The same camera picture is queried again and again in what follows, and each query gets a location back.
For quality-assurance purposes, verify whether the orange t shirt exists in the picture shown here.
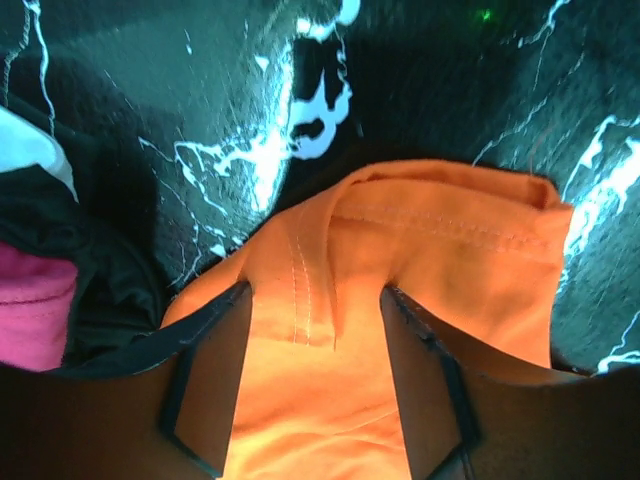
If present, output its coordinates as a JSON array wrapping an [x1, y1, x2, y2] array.
[[164, 160, 573, 479]]

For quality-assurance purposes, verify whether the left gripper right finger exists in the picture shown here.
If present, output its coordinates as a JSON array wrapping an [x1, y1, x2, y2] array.
[[380, 287, 639, 479]]

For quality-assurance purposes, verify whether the folded pink t shirt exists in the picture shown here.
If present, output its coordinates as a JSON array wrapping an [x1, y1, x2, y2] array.
[[1, 243, 78, 372]]

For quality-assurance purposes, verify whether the folded black t shirt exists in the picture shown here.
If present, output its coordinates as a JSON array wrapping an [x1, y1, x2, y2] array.
[[1, 102, 166, 369]]

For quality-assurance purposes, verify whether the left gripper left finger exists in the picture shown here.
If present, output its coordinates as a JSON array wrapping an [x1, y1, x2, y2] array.
[[1, 282, 252, 479]]

